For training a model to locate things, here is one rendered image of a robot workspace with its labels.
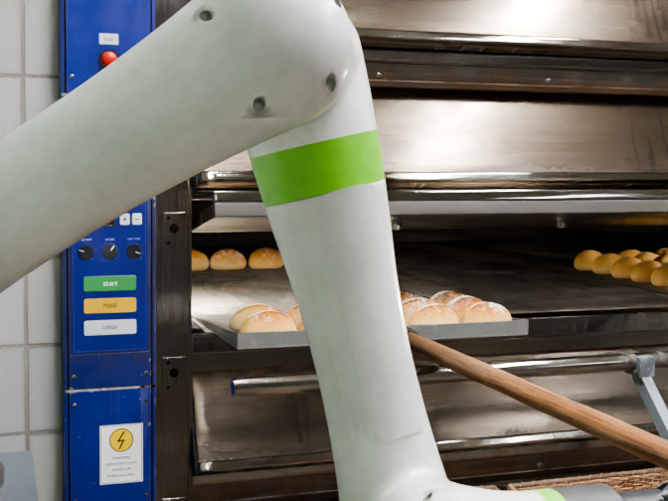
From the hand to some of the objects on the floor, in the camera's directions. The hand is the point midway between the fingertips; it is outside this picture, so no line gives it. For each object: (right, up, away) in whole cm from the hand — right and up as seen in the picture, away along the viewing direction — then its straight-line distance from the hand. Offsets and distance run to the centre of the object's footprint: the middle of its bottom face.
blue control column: (-116, -99, +193) cm, 246 cm away
